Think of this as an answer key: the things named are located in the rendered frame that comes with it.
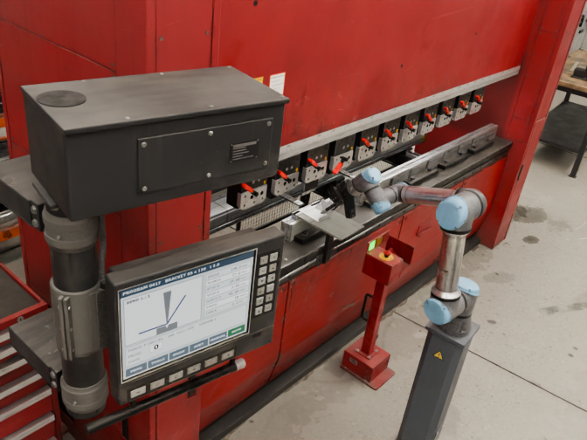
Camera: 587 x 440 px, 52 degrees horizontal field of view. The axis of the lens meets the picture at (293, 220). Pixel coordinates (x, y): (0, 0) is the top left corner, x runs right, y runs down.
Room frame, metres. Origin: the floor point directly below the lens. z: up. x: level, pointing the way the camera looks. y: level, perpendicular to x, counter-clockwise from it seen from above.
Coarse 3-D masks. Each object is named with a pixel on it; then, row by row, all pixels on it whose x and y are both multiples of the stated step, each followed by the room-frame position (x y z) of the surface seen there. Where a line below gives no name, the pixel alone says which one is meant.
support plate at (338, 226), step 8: (320, 208) 2.54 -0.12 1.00; (304, 216) 2.45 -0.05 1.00; (336, 216) 2.49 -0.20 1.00; (344, 216) 2.50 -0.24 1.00; (312, 224) 2.39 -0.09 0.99; (320, 224) 2.39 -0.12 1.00; (328, 224) 2.40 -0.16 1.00; (336, 224) 2.41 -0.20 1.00; (344, 224) 2.42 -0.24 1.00; (352, 224) 2.43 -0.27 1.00; (360, 224) 2.44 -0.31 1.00; (328, 232) 2.33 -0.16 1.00; (336, 232) 2.34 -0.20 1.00; (344, 232) 2.35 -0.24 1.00; (352, 232) 2.36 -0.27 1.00
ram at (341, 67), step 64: (256, 0) 2.11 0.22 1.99; (320, 0) 2.38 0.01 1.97; (384, 0) 2.74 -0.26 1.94; (448, 0) 3.20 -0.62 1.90; (512, 0) 3.84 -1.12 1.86; (256, 64) 2.13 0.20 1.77; (320, 64) 2.43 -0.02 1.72; (384, 64) 2.81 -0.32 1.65; (448, 64) 3.33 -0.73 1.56; (512, 64) 4.08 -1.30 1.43; (320, 128) 2.47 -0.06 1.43
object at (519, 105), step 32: (544, 0) 4.19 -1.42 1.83; (576, 0) 4.09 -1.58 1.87; (544, 32) 4.15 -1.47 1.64; (544, 64) 4.11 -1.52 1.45; (512, 96) 4.20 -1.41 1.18; (544, 96) 4.11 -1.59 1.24; (448, 128) 4.45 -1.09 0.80; (512, 128) 4.16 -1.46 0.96; (512, 160) 4.12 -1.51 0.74; (512, 192) 4.10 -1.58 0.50
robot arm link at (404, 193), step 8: (400, 184) 2.36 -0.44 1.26; (400, 192) 2.31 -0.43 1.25; (408, 192) 2.28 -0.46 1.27; (416, 192) 2.26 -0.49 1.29; (424, 192) 2.24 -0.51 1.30; (432, 192) 2.21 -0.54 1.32; (440, 192) 2.19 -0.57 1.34; (448, 192) 2.17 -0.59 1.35; (456, 192) 2.14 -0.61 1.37; (480, 192) 2.08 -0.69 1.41; (400, 200) 2.30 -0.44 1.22; (408, 200) 2.28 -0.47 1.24; (416, 200) 2.25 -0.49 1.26; (424, 200) 2.22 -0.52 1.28; (432, 200) 2.19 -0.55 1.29; (440, 200) 2.17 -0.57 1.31; (480, 216) 2.04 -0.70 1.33
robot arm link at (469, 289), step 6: (462, 282) 2.07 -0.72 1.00; (468, 282) 2.08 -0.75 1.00; (474, 282) 2.09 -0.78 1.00; (462, 288) 2.02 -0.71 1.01; (468, 288) 2.02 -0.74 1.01; (474, 288) 2.03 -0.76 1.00; (462, 294) 2.00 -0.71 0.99; (468, 294) 2.01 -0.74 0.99; (474, 294) 2.02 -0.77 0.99; (468, 300) 2.00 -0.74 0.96; (474, 300) 2.03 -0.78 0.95; (468, 306) 2.00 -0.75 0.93; (468, 312) 2.02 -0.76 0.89
